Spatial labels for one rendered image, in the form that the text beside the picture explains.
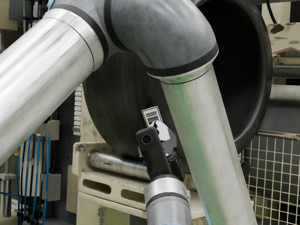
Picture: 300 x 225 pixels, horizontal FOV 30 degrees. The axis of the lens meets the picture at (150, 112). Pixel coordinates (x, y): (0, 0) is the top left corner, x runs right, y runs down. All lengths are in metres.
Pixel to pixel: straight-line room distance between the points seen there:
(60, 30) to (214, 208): 0.40
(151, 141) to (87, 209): 0.65
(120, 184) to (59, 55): 0.77
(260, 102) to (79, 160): 0.55
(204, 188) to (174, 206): 0.18
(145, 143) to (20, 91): 0.49
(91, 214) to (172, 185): 0.67
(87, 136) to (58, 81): 1.00
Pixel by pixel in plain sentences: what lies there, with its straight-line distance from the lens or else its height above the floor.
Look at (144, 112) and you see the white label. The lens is 1.34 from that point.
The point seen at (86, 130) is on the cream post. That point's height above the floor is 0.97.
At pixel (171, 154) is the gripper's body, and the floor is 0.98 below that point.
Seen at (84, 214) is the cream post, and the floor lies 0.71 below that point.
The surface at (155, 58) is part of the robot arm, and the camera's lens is 0.81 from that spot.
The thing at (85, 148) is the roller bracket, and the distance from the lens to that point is 1.63.
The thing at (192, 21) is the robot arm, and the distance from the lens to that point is 0.81.
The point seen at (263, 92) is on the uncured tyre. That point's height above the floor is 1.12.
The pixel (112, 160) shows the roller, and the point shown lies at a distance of 1.57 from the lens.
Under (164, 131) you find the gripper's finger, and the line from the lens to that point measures 1.29.
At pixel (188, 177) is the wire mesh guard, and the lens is 2.02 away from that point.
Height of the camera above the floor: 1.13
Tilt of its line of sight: 3 degrees down
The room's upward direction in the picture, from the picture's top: 3 degrees clockwise
